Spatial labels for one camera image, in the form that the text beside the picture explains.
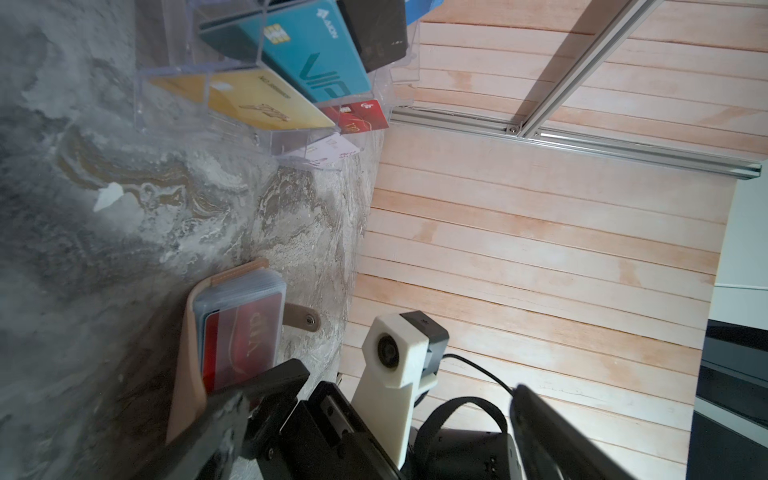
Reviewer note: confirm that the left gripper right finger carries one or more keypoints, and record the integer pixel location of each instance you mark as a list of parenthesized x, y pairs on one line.
[(550, 447)]

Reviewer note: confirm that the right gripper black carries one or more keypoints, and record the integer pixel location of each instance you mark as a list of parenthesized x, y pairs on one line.
[(324, 438)]

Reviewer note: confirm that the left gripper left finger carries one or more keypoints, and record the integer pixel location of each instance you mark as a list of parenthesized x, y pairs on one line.
[(208, 448)]

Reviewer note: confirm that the white pink card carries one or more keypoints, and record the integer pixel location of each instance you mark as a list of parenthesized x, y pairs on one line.
[(328, 153)]

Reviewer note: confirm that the red card on stand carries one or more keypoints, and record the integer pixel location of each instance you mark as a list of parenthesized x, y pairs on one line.
[(358, 117)]

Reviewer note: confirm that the yellow VIP card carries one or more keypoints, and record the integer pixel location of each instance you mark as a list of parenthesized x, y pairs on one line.
[(257, 97)]

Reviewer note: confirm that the clear acrylic card stand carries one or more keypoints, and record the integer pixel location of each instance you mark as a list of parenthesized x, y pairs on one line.
[(168, 44)]

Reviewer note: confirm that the teal VIP card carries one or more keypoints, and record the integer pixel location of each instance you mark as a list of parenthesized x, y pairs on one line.
[(307, 42)]

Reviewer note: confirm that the black card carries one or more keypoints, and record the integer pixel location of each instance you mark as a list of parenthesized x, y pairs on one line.
[(378, 29)]

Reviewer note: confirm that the blue card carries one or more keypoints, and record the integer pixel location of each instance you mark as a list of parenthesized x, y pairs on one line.
[(420, 7)]

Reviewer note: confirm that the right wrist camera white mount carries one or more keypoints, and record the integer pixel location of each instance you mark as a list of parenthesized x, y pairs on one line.
[(402, 355)]

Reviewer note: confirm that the horizontal aluminium wall rail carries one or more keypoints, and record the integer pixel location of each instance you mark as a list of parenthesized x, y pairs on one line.
[(579, 143)]

